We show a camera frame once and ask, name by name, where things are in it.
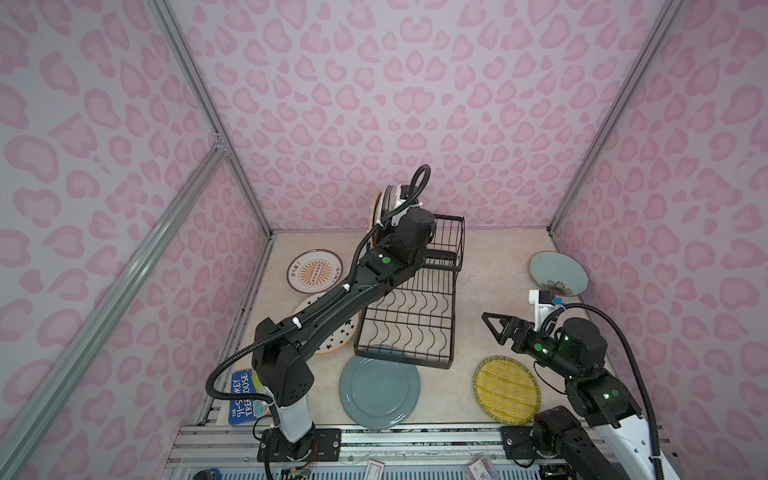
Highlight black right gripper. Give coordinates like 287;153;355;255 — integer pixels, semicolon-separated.
481;314;581;381

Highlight yellow woven round plate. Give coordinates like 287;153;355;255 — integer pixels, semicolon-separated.
472;356;541;426

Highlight light blue flower plate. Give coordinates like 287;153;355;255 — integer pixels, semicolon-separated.
529;251;589;297

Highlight black wire dish rack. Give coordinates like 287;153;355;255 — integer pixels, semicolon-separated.
354;214;465;370

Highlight teal green round plate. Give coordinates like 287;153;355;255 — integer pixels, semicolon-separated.
339;356;421;430

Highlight white plate dark rings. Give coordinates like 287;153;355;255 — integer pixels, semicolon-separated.
375;188;392;232

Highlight white plate floral sprigs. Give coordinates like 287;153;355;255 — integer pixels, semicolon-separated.
387;185;410;211

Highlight orange woven round plate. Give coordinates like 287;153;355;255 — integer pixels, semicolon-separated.
369;192;382;247

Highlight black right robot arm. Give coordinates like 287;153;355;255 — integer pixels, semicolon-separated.
482;312;680;479

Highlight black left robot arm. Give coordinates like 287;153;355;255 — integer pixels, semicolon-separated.
252;208;436;445

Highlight white plate black stars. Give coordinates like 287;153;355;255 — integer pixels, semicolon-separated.
293;292;360;355

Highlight white plate orange sunburst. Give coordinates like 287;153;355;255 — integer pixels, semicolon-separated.
286;249;343;294

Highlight blue illustrated children's book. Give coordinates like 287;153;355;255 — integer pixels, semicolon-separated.
227;368;270;427

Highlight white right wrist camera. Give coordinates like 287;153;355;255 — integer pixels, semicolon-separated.
528;290;563;330

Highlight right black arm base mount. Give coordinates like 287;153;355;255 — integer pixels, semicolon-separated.
500;425;557;468

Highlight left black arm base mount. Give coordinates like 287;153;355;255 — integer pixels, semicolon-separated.
257;428;342;463

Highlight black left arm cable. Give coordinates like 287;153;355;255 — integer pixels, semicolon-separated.
205;164;432;403

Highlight aluminium front rail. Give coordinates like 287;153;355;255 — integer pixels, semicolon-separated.
160;421;685;480

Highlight right corner aluminium post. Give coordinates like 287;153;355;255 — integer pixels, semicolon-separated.
547;0;687;238

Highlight corner aluminium post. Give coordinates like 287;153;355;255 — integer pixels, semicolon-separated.
147;0;274;240
547;0;687;238

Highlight left corner aluminium post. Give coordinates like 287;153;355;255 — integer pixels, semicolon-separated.
147;0;274;240

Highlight diagonal aluminium frame bar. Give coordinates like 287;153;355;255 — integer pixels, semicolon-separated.
1;147;229;479

